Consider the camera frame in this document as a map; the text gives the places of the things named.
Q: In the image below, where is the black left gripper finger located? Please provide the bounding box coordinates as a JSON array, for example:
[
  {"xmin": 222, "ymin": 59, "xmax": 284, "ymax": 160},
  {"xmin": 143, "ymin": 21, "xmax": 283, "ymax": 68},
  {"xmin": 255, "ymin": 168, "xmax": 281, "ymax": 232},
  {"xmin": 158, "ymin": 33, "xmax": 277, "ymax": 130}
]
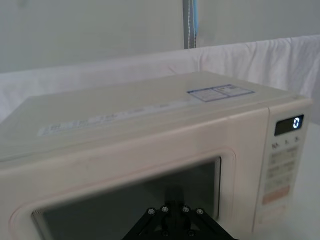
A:
[{"xmin": 122, "ymin": 199, "xmax": 177, "ymax": 240}]

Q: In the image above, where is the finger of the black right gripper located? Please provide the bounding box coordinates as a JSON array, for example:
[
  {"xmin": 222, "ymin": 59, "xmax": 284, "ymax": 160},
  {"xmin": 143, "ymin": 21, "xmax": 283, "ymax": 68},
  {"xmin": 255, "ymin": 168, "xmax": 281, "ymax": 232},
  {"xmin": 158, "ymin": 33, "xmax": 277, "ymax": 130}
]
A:
[{"xmin": 176, "ymin": 199, "xmax": 235, "ymax": 240}]

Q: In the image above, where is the cream microwave oven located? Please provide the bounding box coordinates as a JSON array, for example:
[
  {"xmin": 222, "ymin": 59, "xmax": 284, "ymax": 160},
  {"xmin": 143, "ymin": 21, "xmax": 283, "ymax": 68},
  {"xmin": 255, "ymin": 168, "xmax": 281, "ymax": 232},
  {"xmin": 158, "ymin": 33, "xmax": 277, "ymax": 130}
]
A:
[{"xmin": 0, "ymin": 71, "xmax": 315, "ymax": 240}]

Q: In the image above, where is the oven control panel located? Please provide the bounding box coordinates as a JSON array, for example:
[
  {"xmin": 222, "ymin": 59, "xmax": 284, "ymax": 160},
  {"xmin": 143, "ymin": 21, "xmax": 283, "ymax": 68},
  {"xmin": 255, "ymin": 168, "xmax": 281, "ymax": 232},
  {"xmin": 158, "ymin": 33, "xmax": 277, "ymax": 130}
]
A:
[{"xmin": 251, "ymin": 99, "xmax": 314, "ymax": 235}]

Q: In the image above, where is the grey striped post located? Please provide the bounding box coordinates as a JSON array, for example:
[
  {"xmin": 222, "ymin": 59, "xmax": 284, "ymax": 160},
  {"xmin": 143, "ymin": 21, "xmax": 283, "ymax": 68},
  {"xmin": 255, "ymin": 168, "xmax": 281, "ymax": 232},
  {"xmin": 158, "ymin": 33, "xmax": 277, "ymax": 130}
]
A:
[{"xmin": 182, "ymin": 0, "xmax": 200, "ymax": 50}]

